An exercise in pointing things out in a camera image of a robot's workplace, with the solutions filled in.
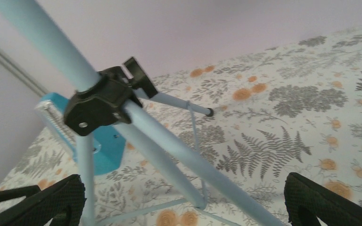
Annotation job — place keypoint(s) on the light blue music stand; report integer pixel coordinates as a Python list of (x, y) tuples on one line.
[(114, 100)]

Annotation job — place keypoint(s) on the blue metronome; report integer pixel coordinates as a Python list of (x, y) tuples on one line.
[(108, 143)]

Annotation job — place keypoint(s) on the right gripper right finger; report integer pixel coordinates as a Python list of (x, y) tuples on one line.
[(308, 202)]

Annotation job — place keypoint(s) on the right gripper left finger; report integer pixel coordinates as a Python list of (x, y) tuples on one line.
[(58, 205)]

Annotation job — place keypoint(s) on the floral patterned table mat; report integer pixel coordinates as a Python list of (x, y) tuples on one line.
[(296, 108)]

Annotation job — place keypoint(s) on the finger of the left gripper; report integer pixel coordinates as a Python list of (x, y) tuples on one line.
[(14, 193)]

